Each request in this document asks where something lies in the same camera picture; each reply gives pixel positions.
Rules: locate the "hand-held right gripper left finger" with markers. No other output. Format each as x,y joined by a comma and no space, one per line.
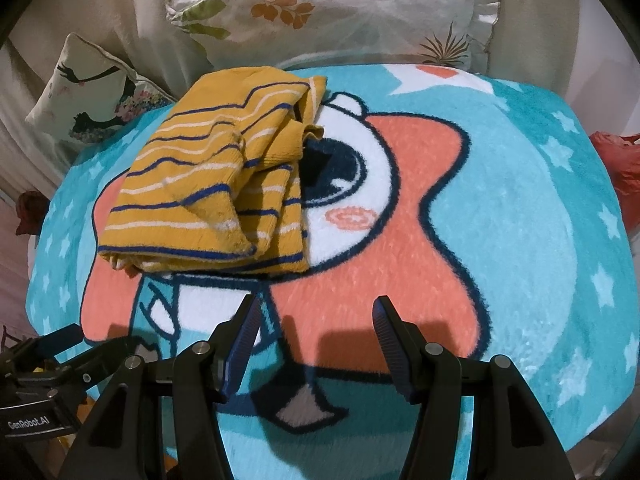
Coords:
245,345

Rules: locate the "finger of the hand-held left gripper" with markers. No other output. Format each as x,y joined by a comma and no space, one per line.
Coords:
115,351
65,335

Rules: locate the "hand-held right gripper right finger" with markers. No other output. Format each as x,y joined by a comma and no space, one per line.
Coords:
392,345

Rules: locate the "yellow striped sweater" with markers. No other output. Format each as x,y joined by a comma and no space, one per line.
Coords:
200,160

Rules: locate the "dark red cloth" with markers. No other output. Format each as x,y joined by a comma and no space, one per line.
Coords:
32,212

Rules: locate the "printed teal cartoon blanket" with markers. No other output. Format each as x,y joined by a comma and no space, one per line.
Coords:
500,235

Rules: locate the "small white printed pillow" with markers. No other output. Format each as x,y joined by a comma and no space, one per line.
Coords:
75,90

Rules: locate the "bright red cloth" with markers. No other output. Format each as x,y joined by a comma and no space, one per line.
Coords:
620,170

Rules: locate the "large floral ruffled pillow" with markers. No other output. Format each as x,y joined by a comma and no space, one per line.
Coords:
350,10

